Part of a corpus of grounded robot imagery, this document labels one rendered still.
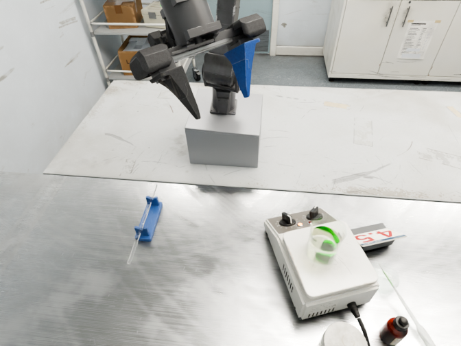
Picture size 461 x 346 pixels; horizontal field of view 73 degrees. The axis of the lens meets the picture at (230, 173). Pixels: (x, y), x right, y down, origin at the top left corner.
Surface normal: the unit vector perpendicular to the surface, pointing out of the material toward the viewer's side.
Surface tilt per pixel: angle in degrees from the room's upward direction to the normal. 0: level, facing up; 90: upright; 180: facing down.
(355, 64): 90
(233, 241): 0
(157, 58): 57
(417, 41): 90
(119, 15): 92
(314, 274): 0
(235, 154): 90
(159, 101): 0
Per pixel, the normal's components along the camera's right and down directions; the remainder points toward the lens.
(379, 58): -0.12, 0.70
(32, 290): -0.03, -0.71
